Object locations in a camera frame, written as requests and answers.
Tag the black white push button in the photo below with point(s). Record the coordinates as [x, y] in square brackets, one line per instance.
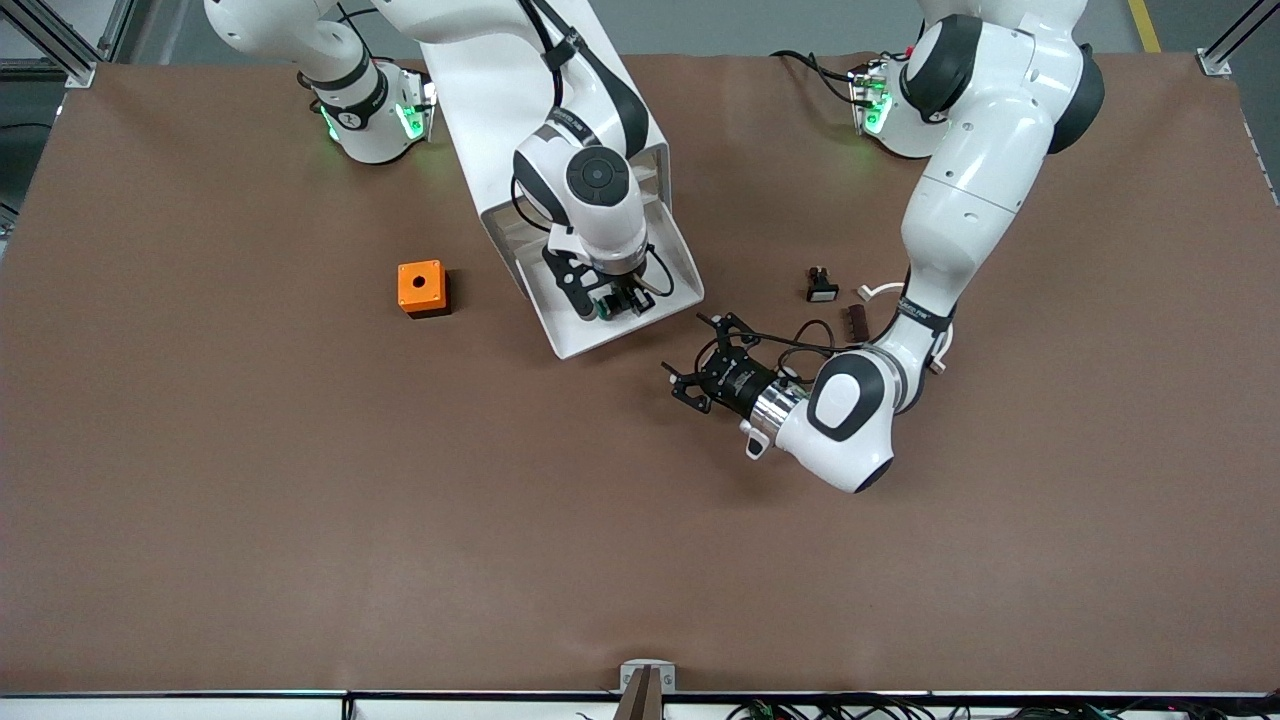
[821, 288]

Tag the brown terminal block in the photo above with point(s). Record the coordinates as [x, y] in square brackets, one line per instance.
[858, 324]

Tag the grey metal table bracket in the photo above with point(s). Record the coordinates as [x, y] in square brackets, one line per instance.
[647, 670]

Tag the aluminium frame profile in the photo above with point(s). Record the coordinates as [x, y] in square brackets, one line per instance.
[1225, 45]
[60, 40]

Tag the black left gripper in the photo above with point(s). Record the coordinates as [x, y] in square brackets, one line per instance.
[741, 386]

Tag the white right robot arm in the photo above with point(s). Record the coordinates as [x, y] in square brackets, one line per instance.
[470, 20]

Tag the white table edge rail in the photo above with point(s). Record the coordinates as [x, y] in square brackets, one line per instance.
[200, 707]

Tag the brown table mat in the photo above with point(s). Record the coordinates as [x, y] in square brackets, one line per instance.
[400, 550]

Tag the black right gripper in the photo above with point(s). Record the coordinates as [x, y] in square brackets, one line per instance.
[622, 293]

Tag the orange button enclosure box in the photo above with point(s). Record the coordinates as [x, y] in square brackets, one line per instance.
[432, 285]

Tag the brown post under bracket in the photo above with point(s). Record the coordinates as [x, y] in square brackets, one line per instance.
[640, 700]

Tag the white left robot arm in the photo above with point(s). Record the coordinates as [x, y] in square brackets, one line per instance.
[980, 170]

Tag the green push button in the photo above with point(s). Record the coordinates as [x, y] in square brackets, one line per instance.
[606, 309]

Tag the white curved plastic clamp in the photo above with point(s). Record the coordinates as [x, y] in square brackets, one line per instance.
[880, 290]

